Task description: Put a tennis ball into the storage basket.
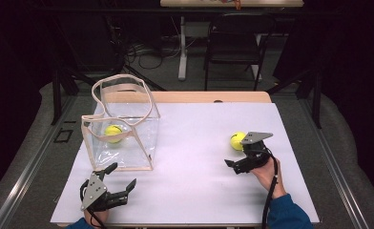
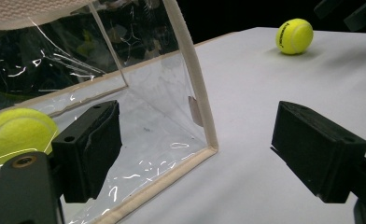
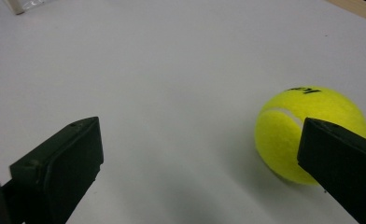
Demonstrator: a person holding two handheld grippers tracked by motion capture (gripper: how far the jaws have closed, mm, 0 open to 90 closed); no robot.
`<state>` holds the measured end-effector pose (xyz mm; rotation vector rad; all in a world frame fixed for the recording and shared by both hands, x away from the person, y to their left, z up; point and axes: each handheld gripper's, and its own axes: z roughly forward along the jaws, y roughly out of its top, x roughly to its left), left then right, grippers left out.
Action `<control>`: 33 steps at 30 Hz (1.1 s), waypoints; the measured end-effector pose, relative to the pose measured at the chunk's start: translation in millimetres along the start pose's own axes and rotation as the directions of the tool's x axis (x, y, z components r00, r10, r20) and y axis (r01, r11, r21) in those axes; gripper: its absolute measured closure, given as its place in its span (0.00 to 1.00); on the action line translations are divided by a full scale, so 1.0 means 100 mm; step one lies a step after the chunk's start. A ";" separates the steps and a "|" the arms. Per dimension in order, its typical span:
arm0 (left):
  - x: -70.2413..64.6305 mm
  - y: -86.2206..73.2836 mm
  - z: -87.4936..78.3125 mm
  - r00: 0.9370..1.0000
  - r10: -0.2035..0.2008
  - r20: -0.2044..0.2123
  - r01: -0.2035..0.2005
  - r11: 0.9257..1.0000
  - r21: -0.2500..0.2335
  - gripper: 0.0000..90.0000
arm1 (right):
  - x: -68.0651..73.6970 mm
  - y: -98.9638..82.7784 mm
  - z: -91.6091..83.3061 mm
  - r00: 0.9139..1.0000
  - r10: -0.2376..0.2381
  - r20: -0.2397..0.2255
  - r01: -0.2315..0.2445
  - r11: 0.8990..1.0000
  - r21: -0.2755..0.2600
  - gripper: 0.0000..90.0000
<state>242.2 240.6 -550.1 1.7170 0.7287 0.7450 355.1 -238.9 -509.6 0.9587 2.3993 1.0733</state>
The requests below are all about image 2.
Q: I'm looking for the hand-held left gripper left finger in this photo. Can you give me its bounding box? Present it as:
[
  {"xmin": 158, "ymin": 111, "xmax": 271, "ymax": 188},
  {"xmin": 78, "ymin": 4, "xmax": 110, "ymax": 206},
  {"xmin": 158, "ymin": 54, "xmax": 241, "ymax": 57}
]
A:
[{"xmin": 50, "ymin": 99, "xmax": 123, "ymax": 203}]

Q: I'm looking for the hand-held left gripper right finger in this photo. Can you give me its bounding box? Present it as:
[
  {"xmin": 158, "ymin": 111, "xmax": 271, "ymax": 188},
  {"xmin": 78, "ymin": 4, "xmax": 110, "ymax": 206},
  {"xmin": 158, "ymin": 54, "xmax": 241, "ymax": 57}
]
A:
[{"xmin": 270, "ymin": 100, "xmax": 366, "ymax": 204}]

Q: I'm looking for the yellow tennis ball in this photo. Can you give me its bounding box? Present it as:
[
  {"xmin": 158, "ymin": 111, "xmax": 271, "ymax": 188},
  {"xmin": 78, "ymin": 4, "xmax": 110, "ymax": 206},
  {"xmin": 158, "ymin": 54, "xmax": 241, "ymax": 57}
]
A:
[
  {"xmin": 0, "ymin": 107, "xmax": 60, "ymax": 166},
  {"xmin": 274, "ymin": 18, "xmax": 315, "ymax": 56}
]

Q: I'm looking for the clear bag with beige trim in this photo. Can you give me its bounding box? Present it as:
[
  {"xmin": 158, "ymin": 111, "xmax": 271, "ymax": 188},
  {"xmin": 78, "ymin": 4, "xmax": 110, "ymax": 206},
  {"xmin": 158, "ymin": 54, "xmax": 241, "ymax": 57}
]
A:
[{"xmin": 0, "ymin": 0, "xmax": 219, "ymax": 224}]

